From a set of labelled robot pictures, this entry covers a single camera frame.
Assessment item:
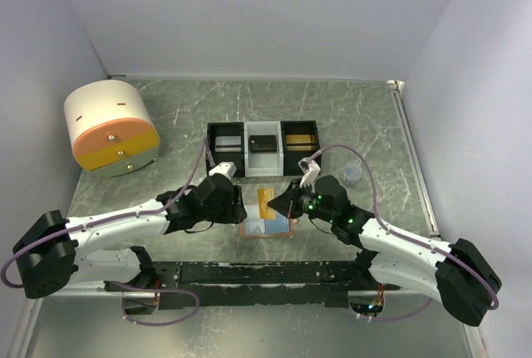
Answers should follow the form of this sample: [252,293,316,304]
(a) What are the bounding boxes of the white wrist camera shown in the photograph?
[298,158,321,188]
[208,162,237,181]

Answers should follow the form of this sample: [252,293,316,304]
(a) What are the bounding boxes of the black credit card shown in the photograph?
[249,135,278,153]

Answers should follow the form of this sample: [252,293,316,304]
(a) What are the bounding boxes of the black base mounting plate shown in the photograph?
[126,261,377,307]

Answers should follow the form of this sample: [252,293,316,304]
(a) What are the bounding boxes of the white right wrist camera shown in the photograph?
[298,158,321,188]

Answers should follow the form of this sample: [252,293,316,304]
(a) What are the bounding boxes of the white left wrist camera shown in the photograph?
[208,162,237,181]

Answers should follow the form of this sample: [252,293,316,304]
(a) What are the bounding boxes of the small clear plastic cup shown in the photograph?
[342,163,363,187]

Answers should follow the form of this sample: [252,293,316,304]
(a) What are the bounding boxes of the white orange drawer cabinet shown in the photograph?
[63,80,160,177]

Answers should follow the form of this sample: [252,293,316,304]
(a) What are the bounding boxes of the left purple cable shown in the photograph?
[2,137,221,326]

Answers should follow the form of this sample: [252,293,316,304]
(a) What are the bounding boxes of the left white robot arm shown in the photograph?
[12,174,247,299]

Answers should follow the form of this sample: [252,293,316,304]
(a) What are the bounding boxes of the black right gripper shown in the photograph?
[268,178,335,223]

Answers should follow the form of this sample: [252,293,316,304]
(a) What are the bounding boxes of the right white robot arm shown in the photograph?
[267,175,502,326]

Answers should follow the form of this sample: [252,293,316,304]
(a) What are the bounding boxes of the purple cable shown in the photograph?
[307,145,500,322]
[2,137,221,326]

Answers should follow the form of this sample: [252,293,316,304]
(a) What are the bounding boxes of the gold card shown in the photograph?
[285,134,318,152]
[258,188,276,220]

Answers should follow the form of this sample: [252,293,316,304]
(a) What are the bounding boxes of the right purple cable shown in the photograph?
[307,145,500,322]

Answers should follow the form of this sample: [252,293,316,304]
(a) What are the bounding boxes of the gold card in tray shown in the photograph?
[285,134,318,152]

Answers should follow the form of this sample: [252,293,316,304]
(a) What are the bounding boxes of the white aluminium corner rail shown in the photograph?
[387,80,441,238]

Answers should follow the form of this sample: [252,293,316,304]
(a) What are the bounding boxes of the black white three-compartment tray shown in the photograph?
[205,120,321,178]

